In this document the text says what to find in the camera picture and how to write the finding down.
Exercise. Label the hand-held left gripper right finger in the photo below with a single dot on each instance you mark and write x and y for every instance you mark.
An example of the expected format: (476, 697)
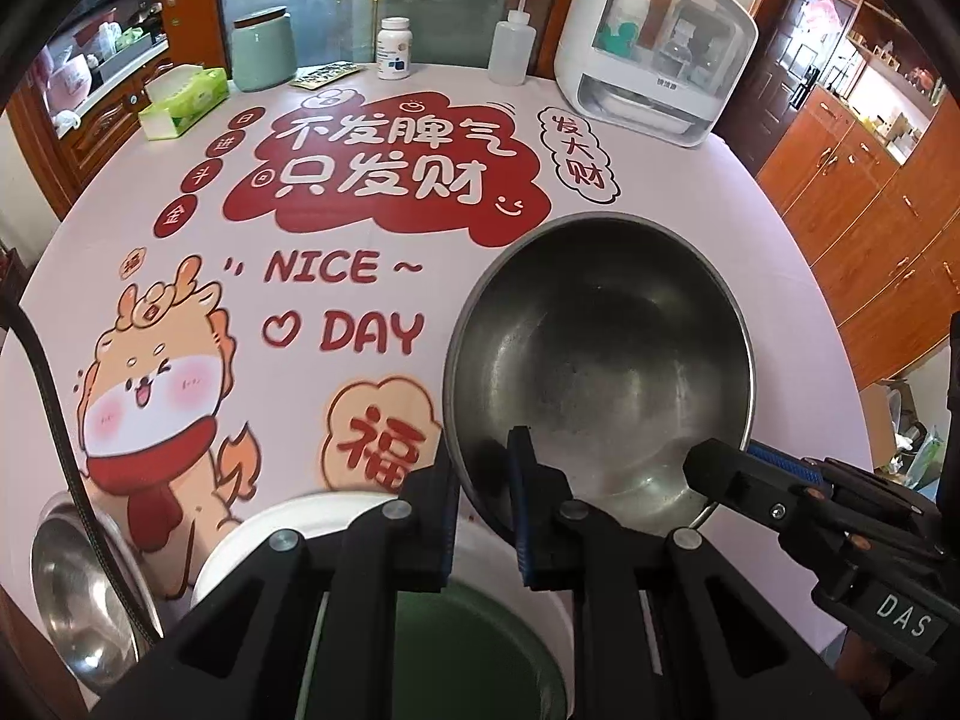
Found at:
(521, 532)

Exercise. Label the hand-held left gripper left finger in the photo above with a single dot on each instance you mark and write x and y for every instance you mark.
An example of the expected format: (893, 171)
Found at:
(433, 529)

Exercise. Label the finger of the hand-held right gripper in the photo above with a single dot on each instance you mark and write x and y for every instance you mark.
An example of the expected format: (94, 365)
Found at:
(750, 495)
(787, 461)

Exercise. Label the green plate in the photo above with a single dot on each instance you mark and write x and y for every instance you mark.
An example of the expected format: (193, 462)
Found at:
(465, 645)

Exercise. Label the white plate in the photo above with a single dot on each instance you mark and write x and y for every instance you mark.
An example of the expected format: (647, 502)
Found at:
(247, 547)

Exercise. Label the pink steel bowl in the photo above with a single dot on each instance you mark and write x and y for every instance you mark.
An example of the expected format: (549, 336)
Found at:
(600, 352)

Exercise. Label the wooden side cabinet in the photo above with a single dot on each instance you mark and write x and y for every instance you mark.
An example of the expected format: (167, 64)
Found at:
(847, 202)

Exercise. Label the printed pink tablecloth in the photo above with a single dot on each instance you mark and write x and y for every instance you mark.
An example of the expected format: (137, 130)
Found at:
(675, 187)

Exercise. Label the wide-rimmed steel bowl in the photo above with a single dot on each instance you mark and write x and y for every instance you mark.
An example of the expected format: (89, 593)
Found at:
(67, 600)

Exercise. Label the brown wooden door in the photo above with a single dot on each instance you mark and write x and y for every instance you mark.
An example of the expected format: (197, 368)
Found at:
(795, 37)

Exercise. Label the white countertop sterilizer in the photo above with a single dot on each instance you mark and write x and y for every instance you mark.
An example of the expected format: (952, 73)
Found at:
(585, 67)

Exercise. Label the foil blister pack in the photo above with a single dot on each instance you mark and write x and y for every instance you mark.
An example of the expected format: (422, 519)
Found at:
(322, 75)

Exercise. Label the clear squeeze bottle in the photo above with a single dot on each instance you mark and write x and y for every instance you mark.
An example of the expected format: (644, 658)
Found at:
(510, 52)

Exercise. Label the white pill bottle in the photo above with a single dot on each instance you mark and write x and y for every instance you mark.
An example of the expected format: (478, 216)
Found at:
(394, 49)

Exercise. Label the green tissue box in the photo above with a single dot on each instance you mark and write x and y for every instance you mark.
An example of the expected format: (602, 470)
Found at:
(187, 97)

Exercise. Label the pale green canister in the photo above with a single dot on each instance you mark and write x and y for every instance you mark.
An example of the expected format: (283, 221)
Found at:
(262, 52)

